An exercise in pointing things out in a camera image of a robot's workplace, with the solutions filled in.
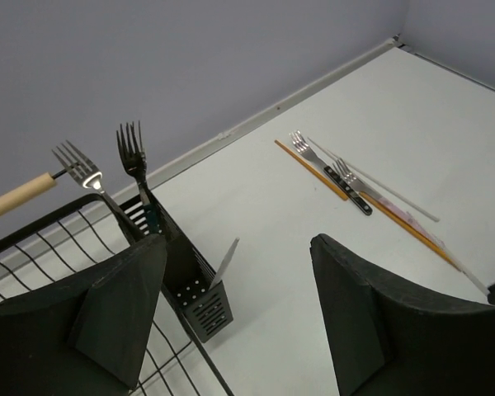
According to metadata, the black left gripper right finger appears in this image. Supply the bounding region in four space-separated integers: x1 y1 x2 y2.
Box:
310 233 495 395

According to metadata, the orange wooden chopstick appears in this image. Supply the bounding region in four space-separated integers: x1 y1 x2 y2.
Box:
274 139 348 201
359 192 460 271

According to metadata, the silver fork pink handle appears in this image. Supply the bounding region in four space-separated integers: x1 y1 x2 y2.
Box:
333 158 445 248

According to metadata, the silver fork black riveted handle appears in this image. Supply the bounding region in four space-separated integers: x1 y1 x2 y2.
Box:
290 130 373 216

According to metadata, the black wire dish rack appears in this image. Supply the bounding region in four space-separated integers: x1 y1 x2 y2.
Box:
0 194 233 395

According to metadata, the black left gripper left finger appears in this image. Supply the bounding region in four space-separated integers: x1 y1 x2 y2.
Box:
0 234 167 395

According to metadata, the black perforated utensil caddy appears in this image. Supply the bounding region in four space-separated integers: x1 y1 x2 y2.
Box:
119 193 234 344

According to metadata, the white plastic chopstick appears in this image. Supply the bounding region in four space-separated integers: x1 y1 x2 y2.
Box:
307 136 441 223

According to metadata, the all silver fork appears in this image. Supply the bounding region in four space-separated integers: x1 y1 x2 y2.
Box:
52 140 144 243

